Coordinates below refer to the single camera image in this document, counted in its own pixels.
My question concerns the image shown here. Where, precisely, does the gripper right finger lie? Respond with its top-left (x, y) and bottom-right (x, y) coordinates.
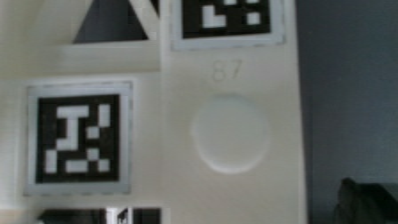
top-left (332, 178), bottom-right (398, 224)

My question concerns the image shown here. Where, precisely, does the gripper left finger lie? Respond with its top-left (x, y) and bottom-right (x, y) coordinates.
top-left (37, 207), bottom-right (161, 224)

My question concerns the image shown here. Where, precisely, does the white chair back frame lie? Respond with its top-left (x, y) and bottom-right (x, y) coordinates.
top-left (0, 0), bottom-right (307, 224)

